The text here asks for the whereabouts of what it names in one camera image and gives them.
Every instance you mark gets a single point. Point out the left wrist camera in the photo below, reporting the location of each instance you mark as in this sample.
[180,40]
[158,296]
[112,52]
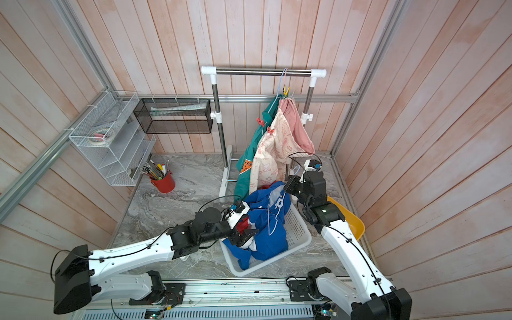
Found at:
[237,212]

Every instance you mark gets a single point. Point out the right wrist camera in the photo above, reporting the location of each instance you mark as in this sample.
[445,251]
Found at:
[312,165]

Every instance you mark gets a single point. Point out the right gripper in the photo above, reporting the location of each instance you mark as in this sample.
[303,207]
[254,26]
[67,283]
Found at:
[293,184]

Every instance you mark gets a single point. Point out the green jacket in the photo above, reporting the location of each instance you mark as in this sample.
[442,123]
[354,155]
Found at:
[244,165]

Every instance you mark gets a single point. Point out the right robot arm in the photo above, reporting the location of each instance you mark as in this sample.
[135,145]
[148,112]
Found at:
[371,295]

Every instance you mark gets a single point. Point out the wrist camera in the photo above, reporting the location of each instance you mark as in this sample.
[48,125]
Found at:
[237,212]
[312,165]

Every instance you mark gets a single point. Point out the light blue hanger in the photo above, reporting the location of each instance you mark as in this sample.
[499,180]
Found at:
[276,201]

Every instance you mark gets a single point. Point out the yellow plastic tray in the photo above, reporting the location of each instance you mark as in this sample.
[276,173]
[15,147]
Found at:
[357,227]

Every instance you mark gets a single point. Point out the tape roll on shelf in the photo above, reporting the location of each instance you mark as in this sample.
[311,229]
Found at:
[100,137]

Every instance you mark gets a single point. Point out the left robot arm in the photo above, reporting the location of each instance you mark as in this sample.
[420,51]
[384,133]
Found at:
[85,276]

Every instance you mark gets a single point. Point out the white plastic laundry basket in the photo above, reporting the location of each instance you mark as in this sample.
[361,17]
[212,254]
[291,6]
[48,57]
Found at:
[298,237]

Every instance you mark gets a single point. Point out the red pencil cup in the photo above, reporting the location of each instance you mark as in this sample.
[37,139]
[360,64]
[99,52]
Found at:
[164,185]

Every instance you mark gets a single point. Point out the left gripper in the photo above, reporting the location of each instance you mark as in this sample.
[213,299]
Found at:
[242,238]

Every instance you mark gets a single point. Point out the white wire shelf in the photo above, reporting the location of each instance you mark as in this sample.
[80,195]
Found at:
[121,162]

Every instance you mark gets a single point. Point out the black mesh basket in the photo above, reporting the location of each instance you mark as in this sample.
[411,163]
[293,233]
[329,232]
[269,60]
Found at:
[174,115]

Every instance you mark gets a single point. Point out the white clothes rack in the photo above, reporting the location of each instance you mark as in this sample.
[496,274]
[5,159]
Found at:
[216,115]

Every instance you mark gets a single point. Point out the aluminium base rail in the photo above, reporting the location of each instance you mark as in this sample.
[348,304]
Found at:
[217,299]

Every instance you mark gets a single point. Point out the cream pink print jacket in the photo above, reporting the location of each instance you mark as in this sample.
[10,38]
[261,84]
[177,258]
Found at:
[274,151]

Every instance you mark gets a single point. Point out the blue red white jacket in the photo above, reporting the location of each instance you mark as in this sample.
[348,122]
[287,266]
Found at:
[262,247]

